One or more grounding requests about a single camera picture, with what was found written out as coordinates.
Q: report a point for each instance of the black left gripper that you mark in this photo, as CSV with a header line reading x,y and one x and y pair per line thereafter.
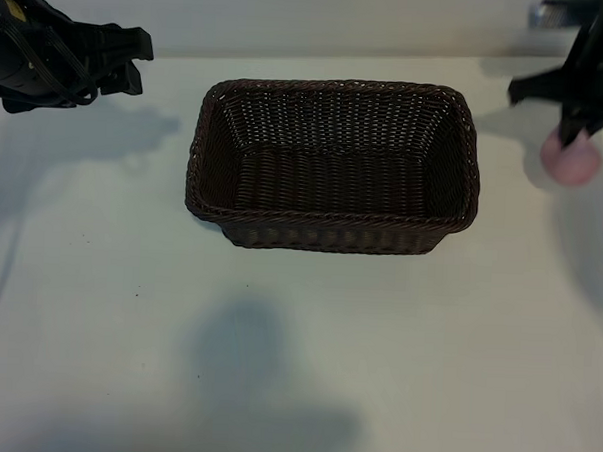
x,y
33,69

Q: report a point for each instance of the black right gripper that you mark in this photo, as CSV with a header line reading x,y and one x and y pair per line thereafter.
x,y
593,83

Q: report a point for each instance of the pink peach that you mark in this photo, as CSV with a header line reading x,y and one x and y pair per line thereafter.
x,y
574,165

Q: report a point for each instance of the dark brown wicker basket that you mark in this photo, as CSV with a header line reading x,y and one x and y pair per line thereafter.
x,y
333,187

